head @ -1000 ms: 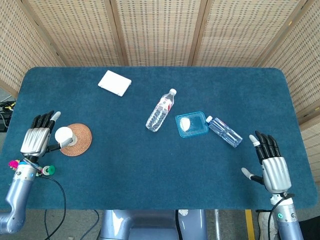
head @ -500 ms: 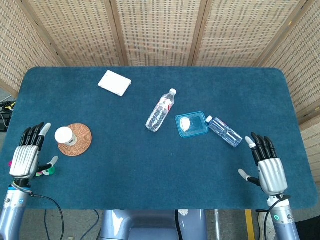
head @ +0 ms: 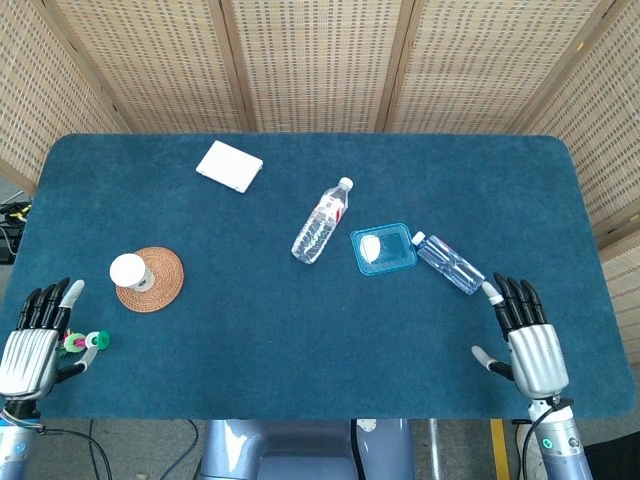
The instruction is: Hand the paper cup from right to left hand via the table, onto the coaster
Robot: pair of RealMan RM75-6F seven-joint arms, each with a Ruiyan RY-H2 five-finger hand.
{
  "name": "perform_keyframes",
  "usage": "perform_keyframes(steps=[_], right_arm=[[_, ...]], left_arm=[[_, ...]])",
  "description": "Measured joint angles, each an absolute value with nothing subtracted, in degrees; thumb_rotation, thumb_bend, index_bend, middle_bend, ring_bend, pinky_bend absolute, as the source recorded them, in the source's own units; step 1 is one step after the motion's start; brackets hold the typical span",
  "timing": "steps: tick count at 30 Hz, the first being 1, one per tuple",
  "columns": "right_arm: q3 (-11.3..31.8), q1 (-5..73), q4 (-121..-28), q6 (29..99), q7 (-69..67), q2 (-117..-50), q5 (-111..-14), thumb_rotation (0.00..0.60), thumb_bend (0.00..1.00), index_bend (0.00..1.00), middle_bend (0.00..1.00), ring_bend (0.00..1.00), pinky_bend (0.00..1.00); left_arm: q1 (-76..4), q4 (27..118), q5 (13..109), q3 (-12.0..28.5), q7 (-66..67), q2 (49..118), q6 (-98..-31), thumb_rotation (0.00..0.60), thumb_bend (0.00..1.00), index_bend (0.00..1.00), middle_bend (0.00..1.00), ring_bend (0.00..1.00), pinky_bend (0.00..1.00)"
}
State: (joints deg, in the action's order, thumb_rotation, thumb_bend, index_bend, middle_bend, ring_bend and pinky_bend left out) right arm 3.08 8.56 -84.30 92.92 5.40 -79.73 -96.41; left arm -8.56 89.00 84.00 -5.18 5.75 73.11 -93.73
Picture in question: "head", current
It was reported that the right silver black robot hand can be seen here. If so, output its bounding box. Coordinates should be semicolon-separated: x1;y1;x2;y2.
471;272;571;400

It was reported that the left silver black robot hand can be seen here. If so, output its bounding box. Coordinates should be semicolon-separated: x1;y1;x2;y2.
0;277;101;401

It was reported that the white paper cup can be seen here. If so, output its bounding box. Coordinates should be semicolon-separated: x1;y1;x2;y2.
109;253;154;293

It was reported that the round woven rattan coaster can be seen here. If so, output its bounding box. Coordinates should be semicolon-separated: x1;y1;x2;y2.
115;246;185;314

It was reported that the black trouser leg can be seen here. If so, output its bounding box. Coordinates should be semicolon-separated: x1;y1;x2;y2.
582;439;640;480

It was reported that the clear bottle with blue tint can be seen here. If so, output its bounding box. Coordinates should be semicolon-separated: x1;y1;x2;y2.
411;230;487;296

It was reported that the blue plastic container lid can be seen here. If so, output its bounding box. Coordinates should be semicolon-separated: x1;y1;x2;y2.
349;222;420;276

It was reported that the blue felt table mat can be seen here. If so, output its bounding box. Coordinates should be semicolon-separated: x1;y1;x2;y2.
0;132;637;421

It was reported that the clear bottle with red label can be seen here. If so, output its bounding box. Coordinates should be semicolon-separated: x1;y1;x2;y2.
291;176;355;266

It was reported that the blue-grey robot torso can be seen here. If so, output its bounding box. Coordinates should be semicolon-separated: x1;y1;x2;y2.
197;418;416;480

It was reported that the flat white plastic box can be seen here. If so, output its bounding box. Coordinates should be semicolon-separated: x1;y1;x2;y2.
195;139;264;195

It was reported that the woven bamboo folding screen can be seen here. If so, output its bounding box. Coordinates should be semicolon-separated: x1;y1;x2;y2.
0;0;640;351

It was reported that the small green pink ring toy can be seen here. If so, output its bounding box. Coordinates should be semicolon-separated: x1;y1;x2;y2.
59;328;112;356

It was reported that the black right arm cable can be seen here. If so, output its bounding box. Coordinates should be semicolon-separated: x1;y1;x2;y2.
519;399;574;480

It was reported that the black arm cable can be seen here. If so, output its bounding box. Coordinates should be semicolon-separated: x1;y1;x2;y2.
519;399;574;480
29;424;114;480

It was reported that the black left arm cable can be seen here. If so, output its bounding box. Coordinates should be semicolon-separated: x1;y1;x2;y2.
29;424;114;480

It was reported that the black floor equipment with cables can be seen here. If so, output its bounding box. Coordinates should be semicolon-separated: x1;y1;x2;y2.
0;199;34;266

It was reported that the blue floor cable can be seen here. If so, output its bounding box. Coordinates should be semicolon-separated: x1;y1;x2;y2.
172;418;201;469

